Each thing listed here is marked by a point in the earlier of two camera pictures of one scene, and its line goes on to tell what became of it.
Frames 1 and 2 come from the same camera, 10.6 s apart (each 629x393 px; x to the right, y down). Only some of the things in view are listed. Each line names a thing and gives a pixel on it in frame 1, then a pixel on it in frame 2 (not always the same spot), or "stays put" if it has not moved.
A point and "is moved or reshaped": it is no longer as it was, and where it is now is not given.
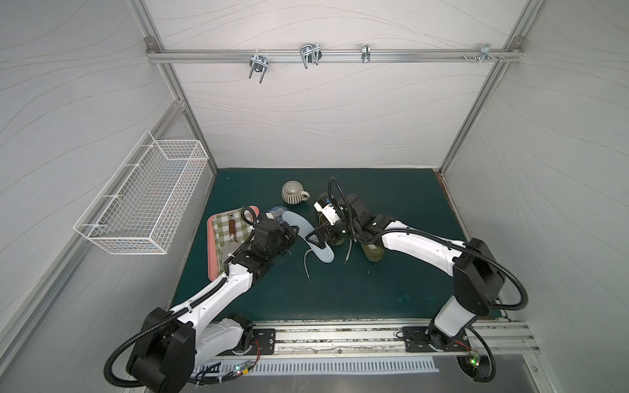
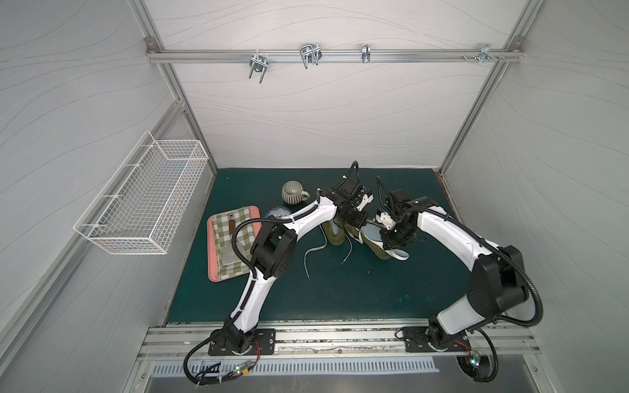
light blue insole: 325,254 is moved or reshaped
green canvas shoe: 373,252 is moved or reshaped
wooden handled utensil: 232,227 stays put
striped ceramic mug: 293,192 stays put
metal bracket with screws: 485,53 stays put
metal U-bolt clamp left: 259,64 stays put
